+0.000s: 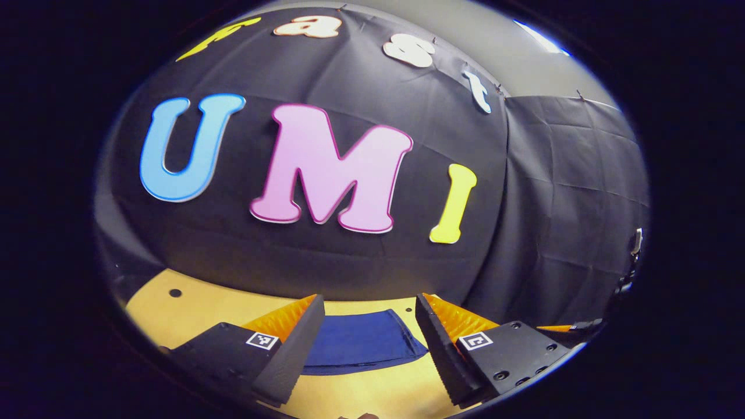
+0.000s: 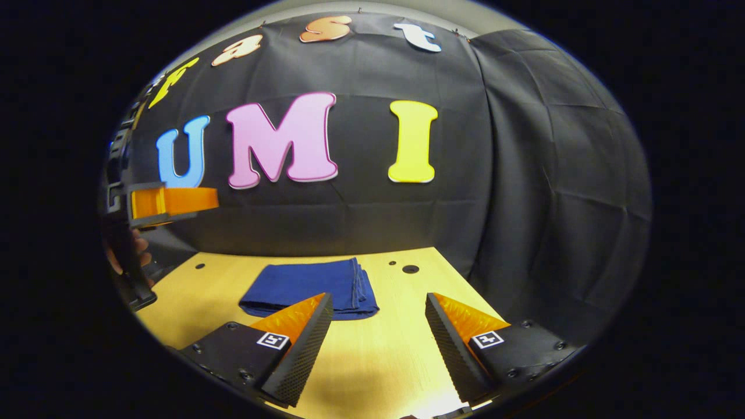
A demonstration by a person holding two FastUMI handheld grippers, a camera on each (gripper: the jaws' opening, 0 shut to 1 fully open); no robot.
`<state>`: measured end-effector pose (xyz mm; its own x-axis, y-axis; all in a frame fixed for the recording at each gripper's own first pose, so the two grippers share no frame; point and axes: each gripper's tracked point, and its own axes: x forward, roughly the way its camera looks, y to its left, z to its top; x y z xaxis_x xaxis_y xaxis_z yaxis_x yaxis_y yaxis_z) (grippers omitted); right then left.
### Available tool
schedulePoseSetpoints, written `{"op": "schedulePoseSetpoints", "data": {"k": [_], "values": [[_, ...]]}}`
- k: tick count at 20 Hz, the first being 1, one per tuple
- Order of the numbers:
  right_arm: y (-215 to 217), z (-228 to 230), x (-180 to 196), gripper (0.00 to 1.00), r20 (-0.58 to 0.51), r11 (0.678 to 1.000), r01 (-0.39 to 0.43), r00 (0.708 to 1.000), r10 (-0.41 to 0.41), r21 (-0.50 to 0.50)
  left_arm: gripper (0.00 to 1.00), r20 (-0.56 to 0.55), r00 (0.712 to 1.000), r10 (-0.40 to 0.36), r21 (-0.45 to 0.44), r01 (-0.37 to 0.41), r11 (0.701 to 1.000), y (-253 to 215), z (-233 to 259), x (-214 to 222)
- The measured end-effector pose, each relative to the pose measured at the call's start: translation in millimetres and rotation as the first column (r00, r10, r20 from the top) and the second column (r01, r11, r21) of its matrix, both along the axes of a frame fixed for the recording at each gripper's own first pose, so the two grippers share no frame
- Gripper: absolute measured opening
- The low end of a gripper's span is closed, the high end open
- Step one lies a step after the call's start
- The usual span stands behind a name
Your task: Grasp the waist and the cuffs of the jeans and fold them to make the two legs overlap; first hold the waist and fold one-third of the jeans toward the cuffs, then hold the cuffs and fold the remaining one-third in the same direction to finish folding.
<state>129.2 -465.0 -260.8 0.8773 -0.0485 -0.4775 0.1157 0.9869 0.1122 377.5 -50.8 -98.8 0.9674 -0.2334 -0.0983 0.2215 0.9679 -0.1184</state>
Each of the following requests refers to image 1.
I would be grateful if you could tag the blue jeans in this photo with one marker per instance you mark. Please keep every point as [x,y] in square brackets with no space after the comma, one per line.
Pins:
[361,343]

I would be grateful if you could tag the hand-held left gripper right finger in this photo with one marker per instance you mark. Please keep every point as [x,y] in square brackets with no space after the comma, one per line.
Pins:
[445,361]

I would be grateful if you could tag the black backdrop cloth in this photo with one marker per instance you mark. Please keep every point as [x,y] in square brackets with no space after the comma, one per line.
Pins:
[349,75]

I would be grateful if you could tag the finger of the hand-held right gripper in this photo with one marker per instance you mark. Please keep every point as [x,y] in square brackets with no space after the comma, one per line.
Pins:
[559,329]

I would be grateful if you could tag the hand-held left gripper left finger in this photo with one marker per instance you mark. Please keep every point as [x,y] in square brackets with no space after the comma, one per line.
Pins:
[291,361]

